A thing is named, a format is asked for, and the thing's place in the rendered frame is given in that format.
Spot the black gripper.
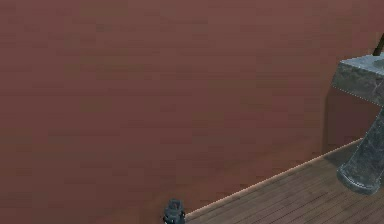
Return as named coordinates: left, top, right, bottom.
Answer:
left=162, top=198, right=186, bottom=224

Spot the dark brown faucet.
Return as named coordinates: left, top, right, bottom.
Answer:
left=372, top=32, right=384, bottom=57

